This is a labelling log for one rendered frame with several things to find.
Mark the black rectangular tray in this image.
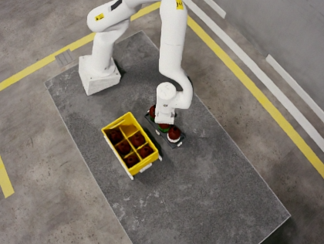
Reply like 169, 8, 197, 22
144, 112, 186, 149

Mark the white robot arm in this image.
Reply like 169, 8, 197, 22
85, 0, 193, 124

